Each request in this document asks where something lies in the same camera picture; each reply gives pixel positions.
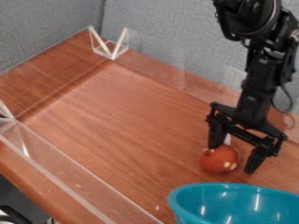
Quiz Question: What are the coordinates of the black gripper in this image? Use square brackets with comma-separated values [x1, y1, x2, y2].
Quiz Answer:
[207, 89, 287, 174]

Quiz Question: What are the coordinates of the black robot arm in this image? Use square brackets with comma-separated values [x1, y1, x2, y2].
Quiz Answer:
[207, 0, 299, 174]

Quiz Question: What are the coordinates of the red and white toy mushroom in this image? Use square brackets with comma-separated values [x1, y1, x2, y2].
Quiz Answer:
[199, 135, 239, 173]

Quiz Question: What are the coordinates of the blue plastic bowl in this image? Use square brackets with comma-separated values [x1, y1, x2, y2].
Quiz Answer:
[168, 183, 299, 224]

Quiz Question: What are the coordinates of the black cable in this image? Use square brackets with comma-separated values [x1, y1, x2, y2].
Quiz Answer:
[270, 82, 295, 114]

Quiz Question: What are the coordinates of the clear acrylic front wall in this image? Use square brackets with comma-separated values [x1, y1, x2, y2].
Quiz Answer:
[0, 101, 163, 224]

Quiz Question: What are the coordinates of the clear acrylic wall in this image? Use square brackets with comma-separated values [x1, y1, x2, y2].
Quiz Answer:
[0, 101, 163, 224]
[0, 24, 99, 77]
[88, 25, 299, 144]

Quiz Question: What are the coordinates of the clear acrylic back wall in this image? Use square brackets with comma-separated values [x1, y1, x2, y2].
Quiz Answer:
[88, 25, 299, 144]

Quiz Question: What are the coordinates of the clear acrylic left wall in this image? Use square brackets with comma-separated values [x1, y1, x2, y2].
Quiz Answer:
[0, 24, 99, 77]

